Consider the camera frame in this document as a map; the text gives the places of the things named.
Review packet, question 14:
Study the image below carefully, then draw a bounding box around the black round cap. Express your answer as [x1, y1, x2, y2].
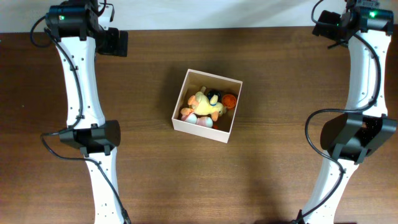
[207, 89, 222, 102]

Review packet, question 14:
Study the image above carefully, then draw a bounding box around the right black cable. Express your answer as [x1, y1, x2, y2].
[304, 0, 382, 224]

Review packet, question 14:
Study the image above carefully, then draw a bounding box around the orange round ball toy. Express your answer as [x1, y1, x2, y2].
[221, 94, 238, 110]

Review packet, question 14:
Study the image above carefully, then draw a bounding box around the pink hat duck figurine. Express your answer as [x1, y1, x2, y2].
[181, 113, 218, 129]

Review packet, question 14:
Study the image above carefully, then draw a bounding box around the yellow plush duck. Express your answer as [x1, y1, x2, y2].
[180, 91, 227, 121]

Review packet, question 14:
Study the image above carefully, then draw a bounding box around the left black cable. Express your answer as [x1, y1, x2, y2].
[29, 0, 131, 224]

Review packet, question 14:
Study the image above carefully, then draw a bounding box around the white cardboard box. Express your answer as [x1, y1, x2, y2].
[172, 69, 243, 143]

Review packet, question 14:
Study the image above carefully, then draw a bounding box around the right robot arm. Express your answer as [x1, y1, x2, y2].
[293, 0, 397, 223]

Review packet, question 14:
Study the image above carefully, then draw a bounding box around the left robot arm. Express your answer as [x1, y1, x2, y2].
[45, 1, 131, 223]

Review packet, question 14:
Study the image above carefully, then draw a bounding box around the black cable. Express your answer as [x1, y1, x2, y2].
[29, 0, 131, 224]
[304, 0, 382, 224]

